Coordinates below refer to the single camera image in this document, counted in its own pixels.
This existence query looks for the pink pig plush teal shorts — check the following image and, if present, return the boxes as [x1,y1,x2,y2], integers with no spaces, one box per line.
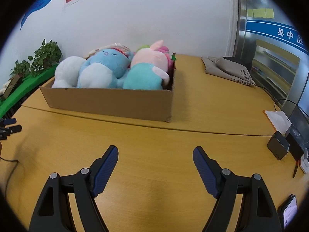
[123,40,170,90]

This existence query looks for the black pen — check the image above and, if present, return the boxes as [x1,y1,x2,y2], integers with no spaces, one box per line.
[293,161,299,178]

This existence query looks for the black cable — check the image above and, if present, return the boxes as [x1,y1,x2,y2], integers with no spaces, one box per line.
[0,157,20,199]

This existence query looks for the brown cardboard box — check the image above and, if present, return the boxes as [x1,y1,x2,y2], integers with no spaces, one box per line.
[39,52,177,123]

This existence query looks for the smartphone with lit screen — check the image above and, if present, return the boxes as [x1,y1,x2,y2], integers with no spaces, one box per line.
[278,194,297,230]

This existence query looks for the green table cloth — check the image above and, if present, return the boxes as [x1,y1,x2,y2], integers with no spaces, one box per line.
[1,65,57,118]

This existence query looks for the black cube charger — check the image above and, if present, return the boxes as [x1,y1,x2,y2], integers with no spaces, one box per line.
[267,131,290,160]

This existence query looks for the black box device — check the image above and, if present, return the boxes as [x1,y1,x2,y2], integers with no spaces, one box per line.
[285,125,306,161]

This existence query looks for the yellow sticky notes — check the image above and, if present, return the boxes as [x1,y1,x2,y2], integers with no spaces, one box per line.
[247,8,274,19]

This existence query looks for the small potted green plant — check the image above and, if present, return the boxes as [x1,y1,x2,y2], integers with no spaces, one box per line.
[10,60,30,78]

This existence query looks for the pink strawberry bear plush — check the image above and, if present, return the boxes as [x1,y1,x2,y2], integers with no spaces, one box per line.
[158,46,175,76]

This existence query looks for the white panda plush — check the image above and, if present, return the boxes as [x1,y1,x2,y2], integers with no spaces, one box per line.
[52,56,86,88]

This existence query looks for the grey canvas tote bag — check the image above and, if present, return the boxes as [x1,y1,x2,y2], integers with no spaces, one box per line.
[201,56,255,86]

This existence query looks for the blue cat plush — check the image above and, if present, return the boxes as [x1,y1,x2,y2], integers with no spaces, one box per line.
[77,47,134,89]

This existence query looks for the white power strip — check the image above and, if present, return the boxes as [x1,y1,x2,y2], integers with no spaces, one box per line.
[299,154,309,174]

